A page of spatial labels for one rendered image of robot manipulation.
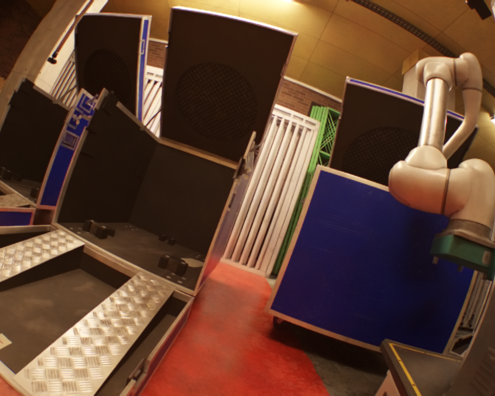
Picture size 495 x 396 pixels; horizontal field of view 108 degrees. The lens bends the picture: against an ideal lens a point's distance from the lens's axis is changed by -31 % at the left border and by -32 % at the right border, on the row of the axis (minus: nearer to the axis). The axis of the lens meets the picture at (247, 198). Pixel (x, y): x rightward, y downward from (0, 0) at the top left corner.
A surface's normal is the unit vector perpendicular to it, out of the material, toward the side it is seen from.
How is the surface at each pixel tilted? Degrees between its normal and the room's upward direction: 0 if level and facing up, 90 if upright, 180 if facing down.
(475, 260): 90
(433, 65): 86
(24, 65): 90
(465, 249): 90
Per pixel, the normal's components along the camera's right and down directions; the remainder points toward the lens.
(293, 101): 0.05, -0.06
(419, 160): -0.62, -0.52
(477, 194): -0.61, -0.27
